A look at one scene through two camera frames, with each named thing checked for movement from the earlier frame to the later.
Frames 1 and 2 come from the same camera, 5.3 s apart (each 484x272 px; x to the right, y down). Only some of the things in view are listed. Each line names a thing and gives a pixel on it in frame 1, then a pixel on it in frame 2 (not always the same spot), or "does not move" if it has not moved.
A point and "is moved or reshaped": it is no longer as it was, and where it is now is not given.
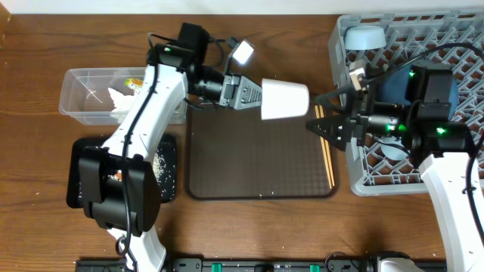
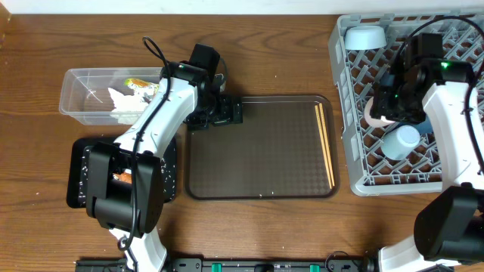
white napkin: (122, 103) does not move
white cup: (283, 99) is moved or reshaped
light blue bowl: (364, 37) does not move
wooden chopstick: (321, 112) does not move
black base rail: (253, 265) does not move
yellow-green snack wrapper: (137, 82) does not move
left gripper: (232, 91) -> (227, 112)
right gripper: (352, 119) -> (380, 106)
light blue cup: (392, 152) does not move
